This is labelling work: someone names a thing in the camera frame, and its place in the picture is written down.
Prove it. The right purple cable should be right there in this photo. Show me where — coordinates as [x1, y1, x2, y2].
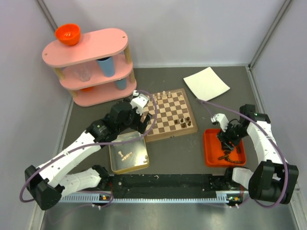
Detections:
[197, 99, 288, 208]

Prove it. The light piece lying in tin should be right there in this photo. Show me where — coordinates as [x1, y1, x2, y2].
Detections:
[121, 152, 132, 161]

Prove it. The pink three-tier shelf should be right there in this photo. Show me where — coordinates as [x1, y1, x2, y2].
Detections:
[42, 28, 137, 107]

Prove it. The clear drinking glass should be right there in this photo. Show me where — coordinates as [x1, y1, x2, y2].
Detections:
[73, 63, 92, 82]

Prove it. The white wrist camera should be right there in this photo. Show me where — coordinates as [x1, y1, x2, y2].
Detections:
[211, 113, 229, 132]
[130, 90, 149, 115]

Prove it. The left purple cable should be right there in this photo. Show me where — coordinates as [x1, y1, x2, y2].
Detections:
[19, 90, 158, 203]

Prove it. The orange plastic tray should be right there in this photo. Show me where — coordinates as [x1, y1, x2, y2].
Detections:
[203, 128, 246, 168]

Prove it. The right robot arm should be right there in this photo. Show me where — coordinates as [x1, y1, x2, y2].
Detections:
[211, 104, 299, 204]

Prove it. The square metal tin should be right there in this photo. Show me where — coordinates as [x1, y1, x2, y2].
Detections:
[108, 132, 150, 174]

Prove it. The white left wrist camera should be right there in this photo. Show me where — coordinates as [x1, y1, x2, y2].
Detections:
[130, 90, 149, 115]

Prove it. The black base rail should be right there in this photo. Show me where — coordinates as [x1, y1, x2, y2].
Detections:
[104, 174, 242, 199]

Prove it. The wooden chess board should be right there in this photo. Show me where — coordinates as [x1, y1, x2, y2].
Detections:
[142, 89, 198, 142]

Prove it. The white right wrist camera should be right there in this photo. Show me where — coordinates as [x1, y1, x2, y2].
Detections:
[211, 113, 229, 132]

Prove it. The white square plate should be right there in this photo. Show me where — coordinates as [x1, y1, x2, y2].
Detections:
[183, 67, 230, 101]

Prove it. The tall blue cup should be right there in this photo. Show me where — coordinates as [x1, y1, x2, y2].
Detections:
[96, 57, 115, 77]

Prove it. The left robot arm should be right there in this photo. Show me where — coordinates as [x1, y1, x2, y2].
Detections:
[24, 94, 152, 210]

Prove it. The small blue cup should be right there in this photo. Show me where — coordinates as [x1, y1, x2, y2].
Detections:
[115, 78, 127, 91]

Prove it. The dark piece in tin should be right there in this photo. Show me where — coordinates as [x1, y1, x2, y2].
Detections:
[143, 155, 149, 164]

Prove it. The orange bowl under shelf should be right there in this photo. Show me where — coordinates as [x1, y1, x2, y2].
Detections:
[80, 87, 93, 92]

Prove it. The white cable duct strip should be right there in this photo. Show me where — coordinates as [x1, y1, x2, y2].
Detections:
[59, 191, 242, 204]

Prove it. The purple cable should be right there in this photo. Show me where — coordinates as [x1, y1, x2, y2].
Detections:
[19, 90, 158, 203]
[197, 99, 288, 208]

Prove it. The orange bowl on shelf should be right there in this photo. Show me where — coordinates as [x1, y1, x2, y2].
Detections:
[55, 23, 81, 46]

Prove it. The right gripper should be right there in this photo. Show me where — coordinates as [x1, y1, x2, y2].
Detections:
[216, 121, 249, 151]

